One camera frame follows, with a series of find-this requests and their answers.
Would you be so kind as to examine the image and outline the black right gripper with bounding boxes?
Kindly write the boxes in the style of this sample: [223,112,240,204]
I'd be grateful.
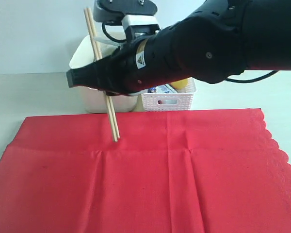
[66,26,184,97]

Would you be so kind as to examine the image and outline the blue white milk carton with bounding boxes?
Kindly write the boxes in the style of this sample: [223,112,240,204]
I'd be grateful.
[147,84,177,94]

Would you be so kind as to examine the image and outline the yellow lemon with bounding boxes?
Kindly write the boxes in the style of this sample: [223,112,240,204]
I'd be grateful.
[170,78,189,90]

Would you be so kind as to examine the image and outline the white perforated plastic basket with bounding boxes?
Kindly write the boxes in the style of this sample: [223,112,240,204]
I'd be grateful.
[142,78,196,111]

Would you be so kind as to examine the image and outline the red table cloth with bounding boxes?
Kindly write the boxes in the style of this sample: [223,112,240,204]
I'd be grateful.
[0,109,291,233]

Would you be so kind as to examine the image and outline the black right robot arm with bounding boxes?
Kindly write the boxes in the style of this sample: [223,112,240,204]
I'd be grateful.
[66,0,291,96]

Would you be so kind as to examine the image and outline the cream plastic bin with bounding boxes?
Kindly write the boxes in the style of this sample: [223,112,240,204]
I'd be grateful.
[69,33,138,113]

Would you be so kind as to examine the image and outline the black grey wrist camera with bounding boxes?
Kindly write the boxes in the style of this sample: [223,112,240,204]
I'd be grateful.
[94,0,161,42]

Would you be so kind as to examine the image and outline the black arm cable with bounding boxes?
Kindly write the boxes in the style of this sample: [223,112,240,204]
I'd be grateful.
[225,70,279,83]

